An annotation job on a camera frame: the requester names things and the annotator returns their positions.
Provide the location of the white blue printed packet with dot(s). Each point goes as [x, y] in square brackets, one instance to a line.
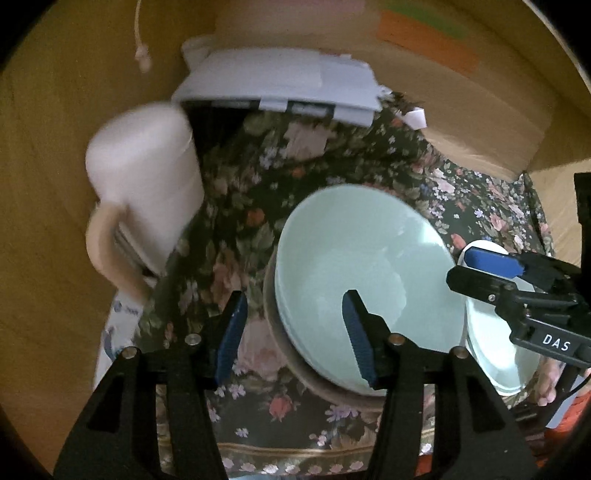
[115, 332]

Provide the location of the white cup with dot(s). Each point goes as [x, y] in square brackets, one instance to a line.
[147, 184]

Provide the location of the person's right hand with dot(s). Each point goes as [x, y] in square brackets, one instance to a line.
[549, 383]

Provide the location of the green sticky note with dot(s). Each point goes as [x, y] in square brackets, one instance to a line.
[425, 14]

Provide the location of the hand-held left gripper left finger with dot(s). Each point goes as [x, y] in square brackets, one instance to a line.
[231, 337]

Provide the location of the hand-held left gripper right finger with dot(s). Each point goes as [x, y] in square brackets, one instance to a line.
[358, 337]

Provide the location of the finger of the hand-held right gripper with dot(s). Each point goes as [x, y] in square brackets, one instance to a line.
[489, 261]
[475, 282]

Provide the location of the white bowl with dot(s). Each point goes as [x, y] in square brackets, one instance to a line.
[302, 347]

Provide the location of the mint green plate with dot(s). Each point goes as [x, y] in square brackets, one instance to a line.
[494, 355]

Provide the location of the red garment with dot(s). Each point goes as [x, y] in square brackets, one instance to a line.
[577, 415]

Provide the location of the coloured sticky notes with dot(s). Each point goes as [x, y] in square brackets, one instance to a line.
[429, 46]

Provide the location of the mint green bowl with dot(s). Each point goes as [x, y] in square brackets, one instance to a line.
[360, 244]

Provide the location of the floral tablecloth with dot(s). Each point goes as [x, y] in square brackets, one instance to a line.
[240, 184]

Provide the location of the stack of white papers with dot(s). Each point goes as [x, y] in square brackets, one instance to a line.
[277, 74]

